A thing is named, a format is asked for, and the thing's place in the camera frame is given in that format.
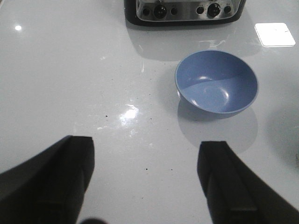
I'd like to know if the blue bowl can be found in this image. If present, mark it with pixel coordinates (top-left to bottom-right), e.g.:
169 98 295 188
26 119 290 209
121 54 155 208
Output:
174 50 259 119

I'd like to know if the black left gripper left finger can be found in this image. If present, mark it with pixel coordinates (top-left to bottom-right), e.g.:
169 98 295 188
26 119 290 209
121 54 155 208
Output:
0 135 95 224

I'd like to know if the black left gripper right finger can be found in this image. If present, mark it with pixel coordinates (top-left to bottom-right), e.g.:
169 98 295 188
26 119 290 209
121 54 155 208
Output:
197 141 299 224

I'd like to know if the black and silver toaster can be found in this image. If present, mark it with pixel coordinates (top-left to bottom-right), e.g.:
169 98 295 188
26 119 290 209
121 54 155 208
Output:
124 0 246 27

